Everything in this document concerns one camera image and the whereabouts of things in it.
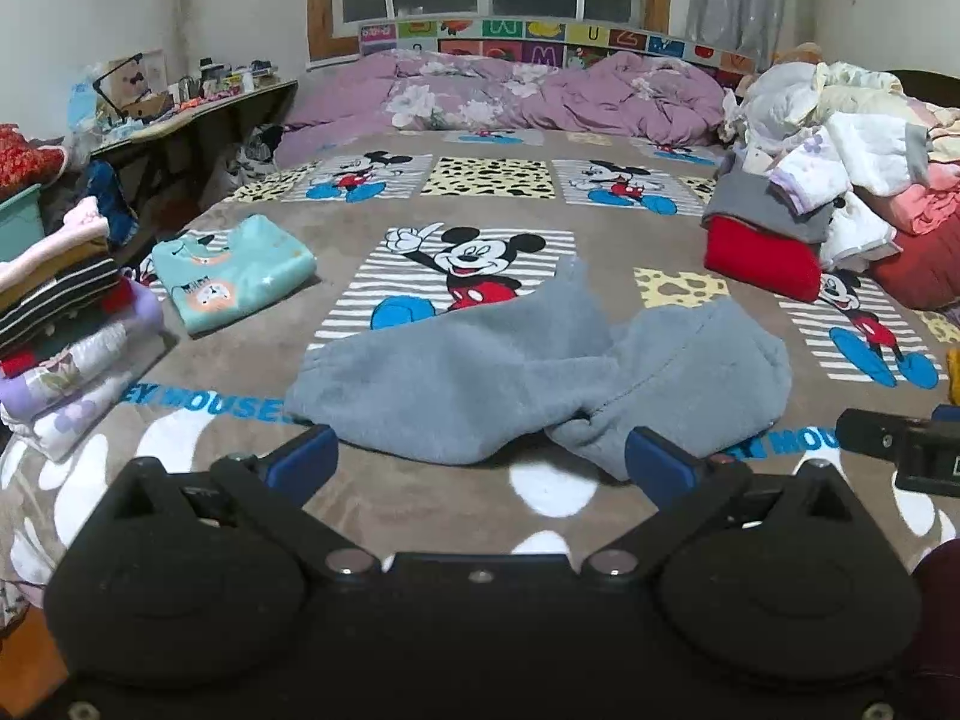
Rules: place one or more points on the dark wooden desk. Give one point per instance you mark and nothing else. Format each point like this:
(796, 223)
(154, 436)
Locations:
(187, 127)

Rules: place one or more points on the grey fleece pants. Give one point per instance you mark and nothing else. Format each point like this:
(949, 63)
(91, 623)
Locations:
(525, 382)

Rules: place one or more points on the black and white cloth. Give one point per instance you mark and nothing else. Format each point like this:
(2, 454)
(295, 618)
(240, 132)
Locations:
(259, 150)

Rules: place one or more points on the person's dark red clothing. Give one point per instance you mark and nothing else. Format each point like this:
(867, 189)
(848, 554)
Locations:
(937, 615)

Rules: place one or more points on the folded teal printed shirt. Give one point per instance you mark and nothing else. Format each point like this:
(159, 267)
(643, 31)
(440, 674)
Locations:
(225, 270)

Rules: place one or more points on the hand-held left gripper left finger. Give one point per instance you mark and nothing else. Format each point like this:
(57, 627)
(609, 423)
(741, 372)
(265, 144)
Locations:
(301, 459)

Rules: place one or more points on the red patterned cloth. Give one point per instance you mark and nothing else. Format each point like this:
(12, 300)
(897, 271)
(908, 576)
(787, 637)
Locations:
(26, 157)

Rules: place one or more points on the folded grey garment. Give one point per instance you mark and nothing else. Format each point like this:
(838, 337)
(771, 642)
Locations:
(757, 199)

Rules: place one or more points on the pile of unfolded clothes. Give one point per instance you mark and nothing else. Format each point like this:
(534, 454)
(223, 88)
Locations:
(862, 142)

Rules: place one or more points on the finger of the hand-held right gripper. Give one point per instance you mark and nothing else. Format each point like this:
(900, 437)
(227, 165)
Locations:
(866, 431)

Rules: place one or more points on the clutter of small desk items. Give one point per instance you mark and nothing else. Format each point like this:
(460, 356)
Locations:
(225, 82)

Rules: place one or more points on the green storage box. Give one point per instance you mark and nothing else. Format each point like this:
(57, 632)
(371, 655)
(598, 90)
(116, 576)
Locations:
(19, 221)

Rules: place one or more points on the colourful alphabet headboard mat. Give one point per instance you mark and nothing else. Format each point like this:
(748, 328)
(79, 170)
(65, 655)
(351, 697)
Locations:
(547, 41)

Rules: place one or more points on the brown cartoon printed blanket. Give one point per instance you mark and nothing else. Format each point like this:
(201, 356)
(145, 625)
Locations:
(337, 240)

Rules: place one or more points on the purple floral quilt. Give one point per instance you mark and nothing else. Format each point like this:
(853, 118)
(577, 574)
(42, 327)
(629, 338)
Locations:
(480, 94)

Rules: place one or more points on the bear printed box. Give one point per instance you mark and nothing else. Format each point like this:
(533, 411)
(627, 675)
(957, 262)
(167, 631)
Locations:
(139, 79)

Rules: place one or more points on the folded red garment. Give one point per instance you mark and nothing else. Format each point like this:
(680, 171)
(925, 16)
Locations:
(761, 255)

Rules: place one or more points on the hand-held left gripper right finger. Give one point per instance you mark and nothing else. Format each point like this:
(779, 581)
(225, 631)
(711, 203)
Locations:
(660, 465)

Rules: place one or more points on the stack of folded clothes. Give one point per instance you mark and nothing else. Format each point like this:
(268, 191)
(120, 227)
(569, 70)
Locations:
(67, 337)

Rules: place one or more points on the yellow cloth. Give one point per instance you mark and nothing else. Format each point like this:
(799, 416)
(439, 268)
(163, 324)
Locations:
(954, 379)

